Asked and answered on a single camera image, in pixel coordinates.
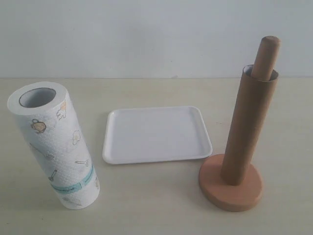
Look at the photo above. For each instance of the brown cardboard tube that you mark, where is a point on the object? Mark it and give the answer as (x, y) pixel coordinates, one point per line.
(251, 107)

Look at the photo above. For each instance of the white printed paper towel roll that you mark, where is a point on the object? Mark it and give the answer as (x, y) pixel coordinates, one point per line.
(45, 115)

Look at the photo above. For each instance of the wooden paper towel holder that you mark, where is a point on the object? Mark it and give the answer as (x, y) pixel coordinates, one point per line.
(247, 194)

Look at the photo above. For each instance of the white rectangular plastic tray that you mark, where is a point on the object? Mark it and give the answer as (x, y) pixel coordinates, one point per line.
(155, 134)

